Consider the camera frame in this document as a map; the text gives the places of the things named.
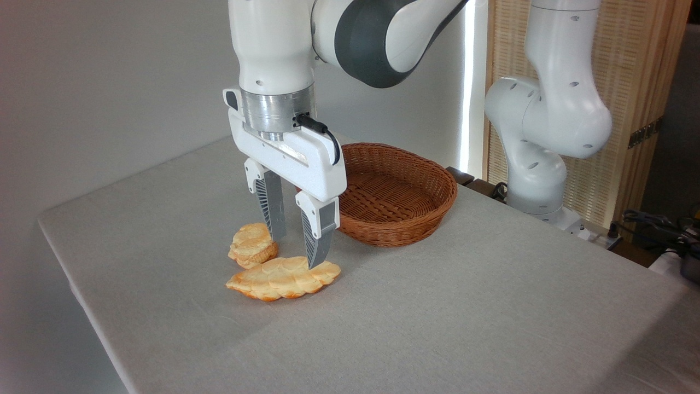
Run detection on dark wooden block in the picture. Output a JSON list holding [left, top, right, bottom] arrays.
[[446, 166, 475, 187]]

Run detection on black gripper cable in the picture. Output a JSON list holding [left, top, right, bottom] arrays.
[[294, 113, 342, 166]]

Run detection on bamboo folding screen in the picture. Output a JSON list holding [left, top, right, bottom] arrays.
[[484, 0, 693, 230]]

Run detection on black cable bundle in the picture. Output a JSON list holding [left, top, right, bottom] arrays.
[[622, 209, 700, 259]]

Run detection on long leaf-shaped bread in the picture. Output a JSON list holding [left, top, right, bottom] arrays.
[[225, 256, 342, 303]]

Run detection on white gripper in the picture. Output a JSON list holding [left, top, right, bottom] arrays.
[[222, 86, 348, 270]]

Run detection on brown wicker basket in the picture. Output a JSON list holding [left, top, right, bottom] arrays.
[[294, 142, 458, 248]]

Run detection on dark metal screen hinge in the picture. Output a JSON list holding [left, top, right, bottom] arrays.
[[628, 117, 664, 149]]

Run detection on grey tablecloth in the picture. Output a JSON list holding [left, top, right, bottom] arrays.
[[37, 123, 700, 394]]

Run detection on small round bread roll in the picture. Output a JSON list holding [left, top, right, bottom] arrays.
[[228, 222, 279, 270]]

